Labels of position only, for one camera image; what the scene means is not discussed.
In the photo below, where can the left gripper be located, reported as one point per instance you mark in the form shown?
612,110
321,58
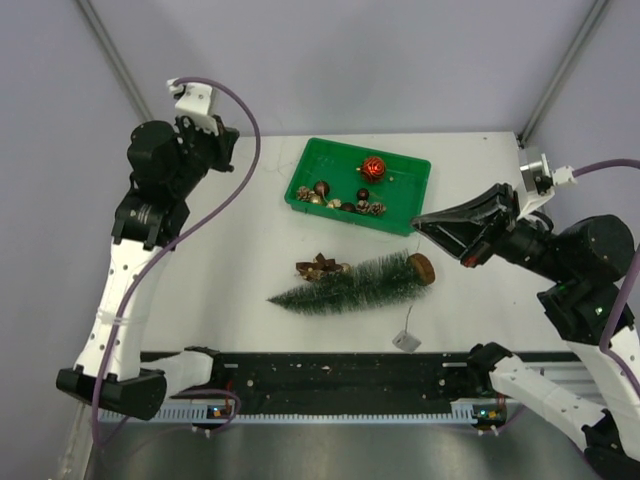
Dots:
222,144

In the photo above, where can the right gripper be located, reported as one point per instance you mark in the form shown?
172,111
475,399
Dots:
468,229

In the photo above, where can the small green christmas tree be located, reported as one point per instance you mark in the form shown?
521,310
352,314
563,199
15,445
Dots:
393,279

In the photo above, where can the brown ribbon bow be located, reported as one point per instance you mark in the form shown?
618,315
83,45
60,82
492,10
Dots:
319,267

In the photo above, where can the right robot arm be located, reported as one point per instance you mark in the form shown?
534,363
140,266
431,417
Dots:
597,325

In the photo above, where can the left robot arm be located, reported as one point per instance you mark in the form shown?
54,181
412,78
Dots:
109,371

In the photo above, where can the green plastic tray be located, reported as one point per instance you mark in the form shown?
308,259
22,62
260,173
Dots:
402,191

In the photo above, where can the dark brown small bauble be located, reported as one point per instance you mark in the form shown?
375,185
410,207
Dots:
363,194

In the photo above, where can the red glitter bauble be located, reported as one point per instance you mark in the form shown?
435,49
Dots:
372,170

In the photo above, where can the white tipped pine cone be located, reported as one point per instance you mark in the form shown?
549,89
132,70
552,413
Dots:
304,193

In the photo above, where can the small gold pine cone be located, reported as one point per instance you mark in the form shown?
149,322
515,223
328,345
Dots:
334,203

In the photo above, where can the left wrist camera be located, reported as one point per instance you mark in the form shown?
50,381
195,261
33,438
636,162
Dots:
196,101

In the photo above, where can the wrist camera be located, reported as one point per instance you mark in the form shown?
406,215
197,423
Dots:
196,101
539,181

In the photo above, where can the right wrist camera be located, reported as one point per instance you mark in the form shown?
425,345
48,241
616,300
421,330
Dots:
539,181

